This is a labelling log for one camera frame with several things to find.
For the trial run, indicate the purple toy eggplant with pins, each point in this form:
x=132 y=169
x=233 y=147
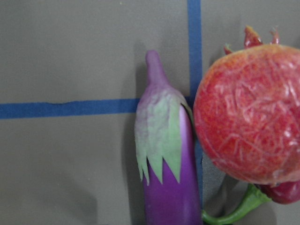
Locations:
x=165 y=151

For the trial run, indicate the red toy pomegranate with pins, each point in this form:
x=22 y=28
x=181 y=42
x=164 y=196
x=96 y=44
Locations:
x=247 y=111

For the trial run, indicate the red toy chili pepper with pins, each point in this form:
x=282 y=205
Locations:
x=256 y=195

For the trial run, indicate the brown table mat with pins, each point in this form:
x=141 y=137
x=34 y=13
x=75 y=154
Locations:
x=71 y=72

